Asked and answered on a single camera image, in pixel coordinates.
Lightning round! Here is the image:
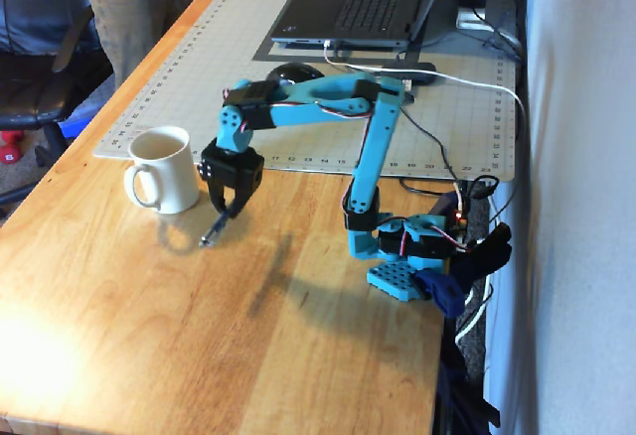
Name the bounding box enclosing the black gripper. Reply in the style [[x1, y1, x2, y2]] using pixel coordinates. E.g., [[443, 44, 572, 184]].
[[199, 138, 266, 219]]

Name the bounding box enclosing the dark blue pen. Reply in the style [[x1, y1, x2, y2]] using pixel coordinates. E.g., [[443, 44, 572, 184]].
[[198, 206, 235, 249]]

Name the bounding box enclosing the white ceramic mug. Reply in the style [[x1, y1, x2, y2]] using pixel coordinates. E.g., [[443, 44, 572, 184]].
[[122, 125, 201, 216]]

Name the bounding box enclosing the grey gridded cutting mat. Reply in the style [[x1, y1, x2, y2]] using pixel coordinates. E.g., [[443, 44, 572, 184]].
[[92, 0, 518, 184]]

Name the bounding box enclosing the black computer mouse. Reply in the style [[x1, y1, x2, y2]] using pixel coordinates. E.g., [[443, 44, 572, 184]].
[[265, 63, 325, 84]]

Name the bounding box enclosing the blue storage box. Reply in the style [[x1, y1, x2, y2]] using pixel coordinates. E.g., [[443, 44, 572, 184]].
[[59, 117, 85, 146]]

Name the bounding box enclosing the standing person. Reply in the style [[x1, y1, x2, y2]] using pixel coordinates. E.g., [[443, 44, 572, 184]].
[[78, 0, 203, 88]]

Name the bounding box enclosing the red dumbbell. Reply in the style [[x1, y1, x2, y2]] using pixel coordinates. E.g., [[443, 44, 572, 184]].
[[0, 129, 26, 166]]

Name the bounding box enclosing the black usb hub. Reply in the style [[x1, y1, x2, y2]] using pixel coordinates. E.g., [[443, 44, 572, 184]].
[[380, 62, 437, 103]]

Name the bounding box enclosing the blue table clamp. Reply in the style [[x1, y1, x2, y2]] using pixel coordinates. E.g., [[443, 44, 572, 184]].
[[414, 268, 468, 320]]

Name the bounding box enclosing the black office chair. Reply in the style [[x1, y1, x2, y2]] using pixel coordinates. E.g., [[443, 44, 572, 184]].
[[0, 0, 116, 208]]

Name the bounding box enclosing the thin black cable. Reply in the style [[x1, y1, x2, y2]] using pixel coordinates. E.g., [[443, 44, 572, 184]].
[[397, 91, 501, 204]]

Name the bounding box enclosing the white hanging cable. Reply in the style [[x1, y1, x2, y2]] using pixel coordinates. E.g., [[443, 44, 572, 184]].
[[454, 275, 494, 347]]

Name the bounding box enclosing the white usb cable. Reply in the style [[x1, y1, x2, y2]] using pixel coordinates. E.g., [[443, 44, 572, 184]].
[[322, 40, 528, 158]]

